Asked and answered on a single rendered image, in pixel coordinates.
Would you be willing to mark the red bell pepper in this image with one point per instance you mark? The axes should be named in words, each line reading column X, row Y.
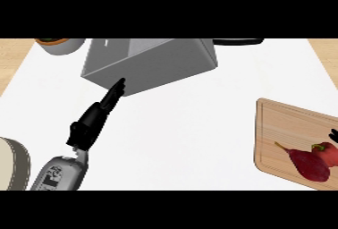
column 327, row 152

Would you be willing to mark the wooden cutting board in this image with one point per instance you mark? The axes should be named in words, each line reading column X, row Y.
column 289, row 131

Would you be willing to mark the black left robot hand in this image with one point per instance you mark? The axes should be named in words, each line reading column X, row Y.
column 90, row 122

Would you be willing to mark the grey cardboard box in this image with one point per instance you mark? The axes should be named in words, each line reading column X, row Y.
column 152, row 64

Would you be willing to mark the white plant pot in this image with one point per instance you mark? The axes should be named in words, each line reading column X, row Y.
column 59, row 46

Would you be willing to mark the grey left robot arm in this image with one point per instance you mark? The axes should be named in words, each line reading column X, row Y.
column 59, row 174

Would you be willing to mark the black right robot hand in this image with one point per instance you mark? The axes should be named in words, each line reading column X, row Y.
column 333, row 135

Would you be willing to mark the beige round appliance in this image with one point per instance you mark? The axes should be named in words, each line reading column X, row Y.
column 13, row 165

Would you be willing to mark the black curved object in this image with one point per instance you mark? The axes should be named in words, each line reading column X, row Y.
column 237, row 41

